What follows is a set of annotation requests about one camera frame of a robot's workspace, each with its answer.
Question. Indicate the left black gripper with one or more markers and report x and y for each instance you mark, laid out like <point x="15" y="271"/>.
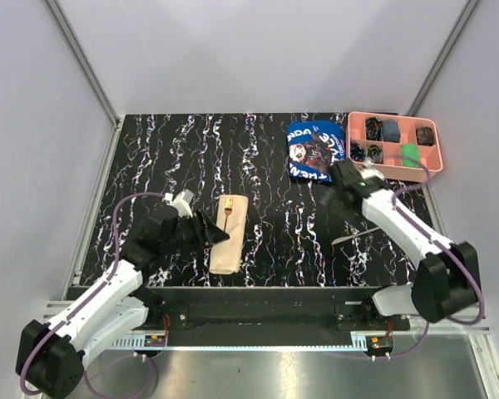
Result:
<point x="209" y="233"/>

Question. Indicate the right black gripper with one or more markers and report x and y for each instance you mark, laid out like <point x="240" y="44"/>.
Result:
<point x="330" y="199"/>

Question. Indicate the beige cloth napkin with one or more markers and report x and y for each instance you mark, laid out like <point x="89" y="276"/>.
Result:
<point x="225" y="258"/>

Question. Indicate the silver knife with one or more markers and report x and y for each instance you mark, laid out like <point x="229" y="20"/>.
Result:
<point x="353" y="236"/>

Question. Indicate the copper fork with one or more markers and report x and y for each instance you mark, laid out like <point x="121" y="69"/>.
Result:
<point x="228" y="209"/>

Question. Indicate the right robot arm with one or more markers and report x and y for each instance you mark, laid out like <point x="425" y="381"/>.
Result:
<point x="447" y="275"/>

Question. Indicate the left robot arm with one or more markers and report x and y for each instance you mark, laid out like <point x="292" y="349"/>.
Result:
<point x="53" y="355"/>

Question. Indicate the black patterned roll left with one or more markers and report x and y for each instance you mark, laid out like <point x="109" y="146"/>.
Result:
<point x="357" y="152"/>

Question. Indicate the black yellow patterned roll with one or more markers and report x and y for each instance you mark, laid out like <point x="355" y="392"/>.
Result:
<point x="374" y="153"/>

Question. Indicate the blue printed folded cloth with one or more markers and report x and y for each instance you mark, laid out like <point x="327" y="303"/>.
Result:
<point x="312" y="147"/>

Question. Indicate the black patterned roll top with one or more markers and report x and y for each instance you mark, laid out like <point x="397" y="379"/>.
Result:
<point x="373" y="127"/>

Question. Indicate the pink divided organizer tray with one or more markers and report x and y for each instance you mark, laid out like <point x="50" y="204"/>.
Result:
<point x="431" y="156"/>

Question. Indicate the blue-grey rolled cloth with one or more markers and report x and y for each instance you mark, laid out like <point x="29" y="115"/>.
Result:
<point x="391" y="131"/>

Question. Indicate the green rolled cloth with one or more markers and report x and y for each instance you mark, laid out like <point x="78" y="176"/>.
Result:
<point x="410" y="156"/>

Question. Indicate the dark brown rolled cloth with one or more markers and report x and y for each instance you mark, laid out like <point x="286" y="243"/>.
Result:
<point x="425" y="136"/>

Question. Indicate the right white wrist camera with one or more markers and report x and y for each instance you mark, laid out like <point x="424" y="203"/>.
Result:
<point x="369" y="171"/>

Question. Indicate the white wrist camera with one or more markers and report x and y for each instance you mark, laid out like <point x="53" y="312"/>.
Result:
<point x="369" y="171"/>
<point x="180" y="202"/>

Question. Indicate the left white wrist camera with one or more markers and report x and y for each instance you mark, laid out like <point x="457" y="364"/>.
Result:
<point x="180" y="202"/>

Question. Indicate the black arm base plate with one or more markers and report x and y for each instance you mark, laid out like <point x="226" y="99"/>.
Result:
<point x="266" y="317"/>

